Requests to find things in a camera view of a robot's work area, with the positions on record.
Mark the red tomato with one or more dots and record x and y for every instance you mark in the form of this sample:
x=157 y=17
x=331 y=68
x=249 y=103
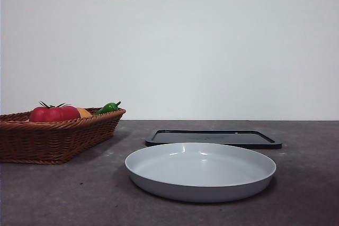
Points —
x=50 y=115

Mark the black flat tray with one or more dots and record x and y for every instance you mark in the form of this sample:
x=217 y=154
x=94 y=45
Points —
x=212 y=137

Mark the green pepper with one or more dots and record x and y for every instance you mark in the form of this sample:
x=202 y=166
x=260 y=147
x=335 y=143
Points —
x=107 y=108

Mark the grey round plate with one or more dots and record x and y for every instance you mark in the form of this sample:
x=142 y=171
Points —
x=198 y=173

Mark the orange round fruit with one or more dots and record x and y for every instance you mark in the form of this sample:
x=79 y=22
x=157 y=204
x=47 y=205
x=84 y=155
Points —
x=84 y=112

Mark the brown wicker basket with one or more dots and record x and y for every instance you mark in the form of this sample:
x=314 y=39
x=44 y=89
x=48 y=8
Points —
x=53 y=141

